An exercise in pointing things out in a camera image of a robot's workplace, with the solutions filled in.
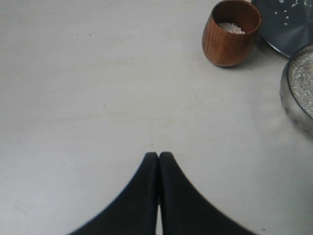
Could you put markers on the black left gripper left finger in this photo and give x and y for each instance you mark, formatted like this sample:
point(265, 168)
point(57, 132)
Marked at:
point(134, 210)

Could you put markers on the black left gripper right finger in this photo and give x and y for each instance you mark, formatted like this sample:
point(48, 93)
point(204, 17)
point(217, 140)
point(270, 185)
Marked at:
point(184, 211)

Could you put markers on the steel bowl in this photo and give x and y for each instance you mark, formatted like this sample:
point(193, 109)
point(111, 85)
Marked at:
point(293, 110)

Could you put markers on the brown wooden cup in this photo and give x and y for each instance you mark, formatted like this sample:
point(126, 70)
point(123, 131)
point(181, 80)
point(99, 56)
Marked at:
point(226, 49)

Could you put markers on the white rice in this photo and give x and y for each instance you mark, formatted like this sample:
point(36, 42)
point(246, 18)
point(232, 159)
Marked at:
point(301, 81)

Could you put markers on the round steel plate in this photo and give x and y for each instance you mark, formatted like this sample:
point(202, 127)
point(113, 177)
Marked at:
point(287, 25)

